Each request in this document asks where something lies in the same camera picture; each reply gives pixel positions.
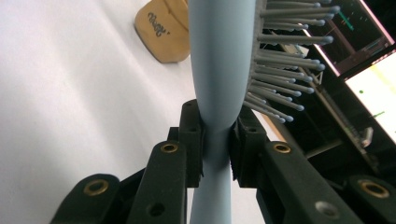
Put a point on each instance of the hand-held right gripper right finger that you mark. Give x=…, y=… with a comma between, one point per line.
x=246, y=149

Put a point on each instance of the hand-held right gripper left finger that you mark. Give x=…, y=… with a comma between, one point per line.
x=193, y=149

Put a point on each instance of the light blue hairbrush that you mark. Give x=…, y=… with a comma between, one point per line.
x=219, y=62

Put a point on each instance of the yellow sack-shaped pot with frog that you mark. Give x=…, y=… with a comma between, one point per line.
x=165, y=34

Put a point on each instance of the metal stand bar with clamp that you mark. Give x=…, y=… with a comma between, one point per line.
x=342, y=118

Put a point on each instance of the monitor with bright screen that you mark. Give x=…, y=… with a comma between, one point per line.
x=376, y=93

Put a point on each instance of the monitor with dark screen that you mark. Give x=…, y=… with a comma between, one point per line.
x=358, y=34

